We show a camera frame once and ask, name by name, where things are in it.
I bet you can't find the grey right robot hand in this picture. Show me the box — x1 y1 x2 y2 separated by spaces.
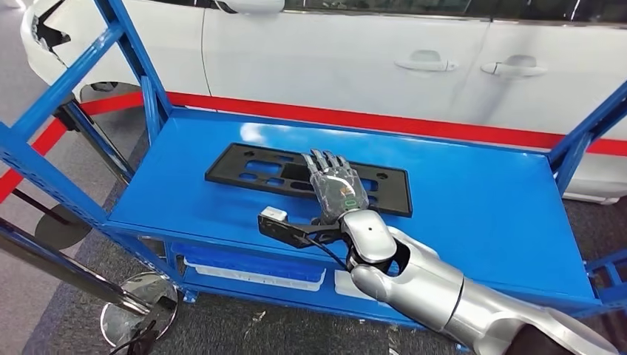
301 149 370 226

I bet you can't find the black plastic car part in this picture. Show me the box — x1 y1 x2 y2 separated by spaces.
204 142 414 218

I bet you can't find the blue metal shelf rack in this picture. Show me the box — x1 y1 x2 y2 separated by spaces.
0 0 627 354
585 248 627 307

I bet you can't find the long red barrier belt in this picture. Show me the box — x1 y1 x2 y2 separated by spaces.
79 90 627 159

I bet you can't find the blue plastic crate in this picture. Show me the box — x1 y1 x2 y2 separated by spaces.
171 242 327 284

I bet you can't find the white crate under blue crate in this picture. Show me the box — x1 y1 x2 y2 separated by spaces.
183 258 328 294

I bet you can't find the white car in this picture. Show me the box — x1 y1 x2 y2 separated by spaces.
19 0 627 206

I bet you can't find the white car side mirror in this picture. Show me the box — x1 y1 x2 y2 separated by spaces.
214 0 286 15

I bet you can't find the chrome stanchion holding red belts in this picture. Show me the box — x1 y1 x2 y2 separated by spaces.
52 98 137 185

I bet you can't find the chrome stanchion with chrome base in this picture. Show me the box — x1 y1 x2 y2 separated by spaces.
0 217 179 350

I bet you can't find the thin stanchion with dark base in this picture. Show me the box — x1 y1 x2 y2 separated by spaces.
10 187 92 251

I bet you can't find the short red barrier belt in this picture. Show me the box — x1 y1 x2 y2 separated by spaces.
0 117 69 204

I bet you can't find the black camera cable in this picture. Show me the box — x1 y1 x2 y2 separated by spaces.
303 234 350 271

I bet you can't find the white car door handle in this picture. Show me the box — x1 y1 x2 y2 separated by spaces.
480 55 549 78
394 49 459 73

